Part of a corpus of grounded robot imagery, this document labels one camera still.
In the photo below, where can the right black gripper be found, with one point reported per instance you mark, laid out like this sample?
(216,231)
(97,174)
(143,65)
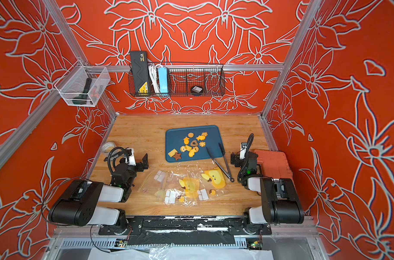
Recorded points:
(237,160)

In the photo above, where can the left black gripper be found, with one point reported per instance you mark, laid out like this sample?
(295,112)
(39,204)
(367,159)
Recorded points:
(144,164)

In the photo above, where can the clear bag yellow dog print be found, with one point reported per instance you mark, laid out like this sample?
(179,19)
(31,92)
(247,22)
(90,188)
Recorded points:
(213,182)

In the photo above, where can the yellow square cookie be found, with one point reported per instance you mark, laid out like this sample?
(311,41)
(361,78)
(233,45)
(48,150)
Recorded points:
(172,153)

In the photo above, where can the brown star cookie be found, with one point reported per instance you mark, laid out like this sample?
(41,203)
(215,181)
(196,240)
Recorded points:
(177,156)

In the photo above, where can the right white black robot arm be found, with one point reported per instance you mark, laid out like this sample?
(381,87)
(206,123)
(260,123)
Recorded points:
(280,203)

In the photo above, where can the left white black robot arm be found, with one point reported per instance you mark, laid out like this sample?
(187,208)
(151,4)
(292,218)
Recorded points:
(78,204)

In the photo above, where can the clear tape roll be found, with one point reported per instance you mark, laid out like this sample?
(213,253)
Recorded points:
(107,147)

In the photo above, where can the orange plastic tool case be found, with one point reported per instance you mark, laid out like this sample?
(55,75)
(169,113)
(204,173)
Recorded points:
(274,164)

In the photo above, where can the teal plastic tray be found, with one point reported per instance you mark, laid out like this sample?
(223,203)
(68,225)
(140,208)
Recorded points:
(174,139)

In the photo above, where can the small black round device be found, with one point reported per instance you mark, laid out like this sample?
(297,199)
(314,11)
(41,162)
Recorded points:
(197,90)

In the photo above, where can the light blue box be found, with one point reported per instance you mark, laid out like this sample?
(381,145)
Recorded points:
(163,80)

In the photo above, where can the black box yellow label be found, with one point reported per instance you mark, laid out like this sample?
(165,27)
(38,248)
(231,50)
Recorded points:
(139,66)

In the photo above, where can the brown heart ring cookie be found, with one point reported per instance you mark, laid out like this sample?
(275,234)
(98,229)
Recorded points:
(194,143)

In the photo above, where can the black mounting base rail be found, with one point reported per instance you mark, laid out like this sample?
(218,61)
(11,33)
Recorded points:
(233,225)

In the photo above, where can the dark green tool handle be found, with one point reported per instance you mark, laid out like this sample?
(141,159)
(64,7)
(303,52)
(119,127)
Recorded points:
(82,98)

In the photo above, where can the black wire wall basket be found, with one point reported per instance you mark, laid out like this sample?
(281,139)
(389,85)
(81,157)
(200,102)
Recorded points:
(183,76)

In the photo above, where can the clear acrylic wall bin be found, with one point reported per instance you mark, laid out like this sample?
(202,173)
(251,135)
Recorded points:
(72,82)

